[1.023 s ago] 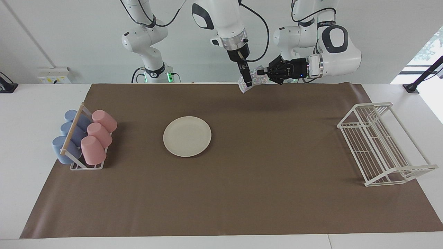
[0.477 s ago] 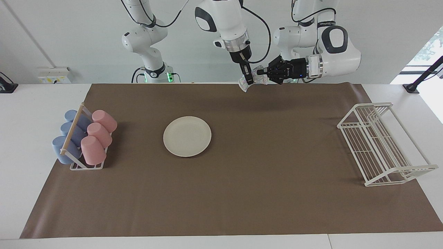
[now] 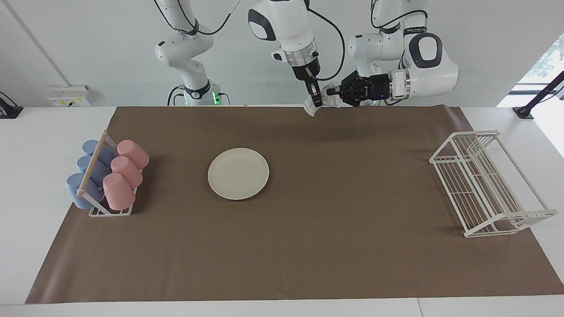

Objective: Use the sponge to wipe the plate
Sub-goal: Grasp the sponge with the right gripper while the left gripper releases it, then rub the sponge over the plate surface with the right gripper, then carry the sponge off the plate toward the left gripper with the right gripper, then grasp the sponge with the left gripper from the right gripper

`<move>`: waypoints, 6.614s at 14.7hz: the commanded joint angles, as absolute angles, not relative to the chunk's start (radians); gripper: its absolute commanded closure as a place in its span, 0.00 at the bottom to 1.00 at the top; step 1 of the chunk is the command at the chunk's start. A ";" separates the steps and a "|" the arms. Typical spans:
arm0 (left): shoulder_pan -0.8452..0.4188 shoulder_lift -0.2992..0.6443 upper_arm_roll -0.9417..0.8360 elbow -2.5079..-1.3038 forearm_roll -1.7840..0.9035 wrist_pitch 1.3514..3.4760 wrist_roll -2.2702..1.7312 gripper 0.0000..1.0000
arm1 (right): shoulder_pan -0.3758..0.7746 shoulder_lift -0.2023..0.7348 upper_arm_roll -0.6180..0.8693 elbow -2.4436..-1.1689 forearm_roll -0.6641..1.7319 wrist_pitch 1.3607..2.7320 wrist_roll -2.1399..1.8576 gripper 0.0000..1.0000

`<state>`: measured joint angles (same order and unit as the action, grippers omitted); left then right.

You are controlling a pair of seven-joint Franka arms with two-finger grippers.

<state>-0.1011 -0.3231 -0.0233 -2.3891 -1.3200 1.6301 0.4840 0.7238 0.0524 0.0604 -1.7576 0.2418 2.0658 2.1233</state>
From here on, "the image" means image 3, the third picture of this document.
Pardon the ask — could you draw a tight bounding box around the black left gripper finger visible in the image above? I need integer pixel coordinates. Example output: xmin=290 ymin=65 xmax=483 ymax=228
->
xmin=330 ymin=91 xmax=364 ymax=107
xmin=327 ymin=70 xmax=363 ymax=94

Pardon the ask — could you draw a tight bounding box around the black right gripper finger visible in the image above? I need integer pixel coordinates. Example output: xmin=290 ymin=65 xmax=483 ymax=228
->
xmin=308 ymin=78 xmax=322 ymax=108

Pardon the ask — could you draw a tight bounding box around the cream round plate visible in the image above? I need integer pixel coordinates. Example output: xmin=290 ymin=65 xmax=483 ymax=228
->
xmin=208 ymin=147 xmax=270 ymax=201

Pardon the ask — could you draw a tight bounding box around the brown table mat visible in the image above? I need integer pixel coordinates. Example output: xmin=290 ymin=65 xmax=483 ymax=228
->
xmin=25 ymin=106 xmax=564 ymax=304

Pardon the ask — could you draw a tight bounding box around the black clamp stand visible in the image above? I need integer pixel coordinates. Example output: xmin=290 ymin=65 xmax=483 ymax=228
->
xmin=513 ymin=70 xmax=564 ymax=119

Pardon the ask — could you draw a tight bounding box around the pink plastic cup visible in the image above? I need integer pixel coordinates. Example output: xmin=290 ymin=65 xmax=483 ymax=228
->
xmin=117 ymin=140 xmax=150 ymax=170
xmin=103 ymin=173 xmax=136 ymax=211
xmin=111 ymin=156 xmax=144 ymax=189

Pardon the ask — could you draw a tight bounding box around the blue plastic cup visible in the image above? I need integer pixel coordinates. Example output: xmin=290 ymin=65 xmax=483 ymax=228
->
xmin=77 ymin=155 xmax=111 ymax=188
xmin=66 ymin=173 xmax=105 ymax=210
xmin=82 ymin=140 xmax=117 ymax=167

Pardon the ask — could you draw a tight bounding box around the cup rack with wooden bar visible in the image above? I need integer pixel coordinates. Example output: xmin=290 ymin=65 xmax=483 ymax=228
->
xmin=76 ymin=130 xmax=144 ymax=217

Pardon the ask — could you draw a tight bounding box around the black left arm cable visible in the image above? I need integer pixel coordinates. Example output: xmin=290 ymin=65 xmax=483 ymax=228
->
xmin=370 ymin=0 xmax=428 ymax=32

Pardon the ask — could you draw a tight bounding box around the black right base cable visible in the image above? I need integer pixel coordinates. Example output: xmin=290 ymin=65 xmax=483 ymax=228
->
xmin=167 ymin=86 xmax=188 ymax=106

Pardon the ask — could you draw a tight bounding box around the white wire dish rack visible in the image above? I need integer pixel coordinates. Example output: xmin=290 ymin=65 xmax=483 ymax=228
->
xmin=429 ymin=129 xmax=559 ymax=238

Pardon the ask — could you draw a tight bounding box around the white wall socket box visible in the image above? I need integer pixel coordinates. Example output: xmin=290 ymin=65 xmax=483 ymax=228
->
xmin=48 ymin=85 xmax=92 ymax=107

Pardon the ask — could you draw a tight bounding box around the black desk mount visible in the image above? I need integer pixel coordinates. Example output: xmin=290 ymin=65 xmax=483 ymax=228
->
xmin=0 ymin=91 xmax=23 ymax=119

